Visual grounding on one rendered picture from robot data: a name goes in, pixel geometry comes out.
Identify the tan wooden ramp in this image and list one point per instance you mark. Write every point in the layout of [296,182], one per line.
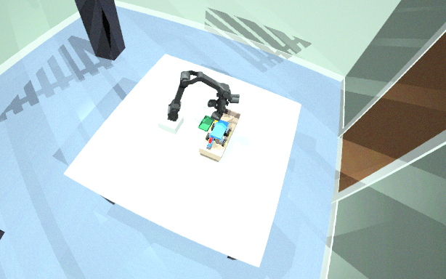
[215,152]

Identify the blue wheeled trolley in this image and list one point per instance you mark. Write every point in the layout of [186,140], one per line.
[219,128]

